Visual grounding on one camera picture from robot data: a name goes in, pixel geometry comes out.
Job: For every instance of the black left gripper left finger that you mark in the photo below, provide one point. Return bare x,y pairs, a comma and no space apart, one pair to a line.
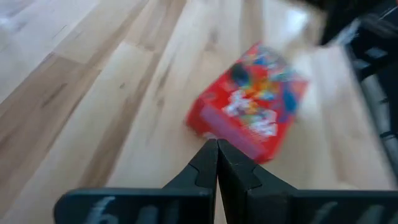
140,205

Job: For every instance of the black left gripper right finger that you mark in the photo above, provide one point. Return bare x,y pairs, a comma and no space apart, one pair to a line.
280,208

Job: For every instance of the red Froot Loops cereal box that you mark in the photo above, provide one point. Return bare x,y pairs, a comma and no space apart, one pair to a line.
248,102

